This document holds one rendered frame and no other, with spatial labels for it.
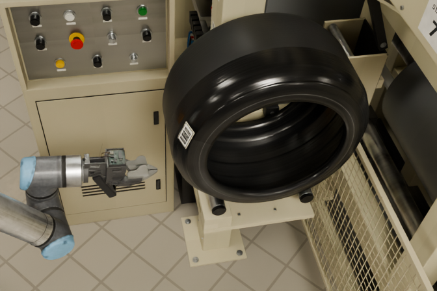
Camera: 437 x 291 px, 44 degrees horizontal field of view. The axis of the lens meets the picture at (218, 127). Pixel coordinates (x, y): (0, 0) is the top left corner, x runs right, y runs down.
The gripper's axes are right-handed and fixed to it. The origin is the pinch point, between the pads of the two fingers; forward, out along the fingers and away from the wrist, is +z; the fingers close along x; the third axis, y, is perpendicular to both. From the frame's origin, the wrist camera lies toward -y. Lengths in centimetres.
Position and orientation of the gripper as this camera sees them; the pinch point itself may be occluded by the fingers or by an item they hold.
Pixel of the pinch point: (153, 171)
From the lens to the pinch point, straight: 162.2
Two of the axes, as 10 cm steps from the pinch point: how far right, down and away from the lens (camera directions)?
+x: -2.0, -7.3, 6.5
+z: 9.6, -0.3, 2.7
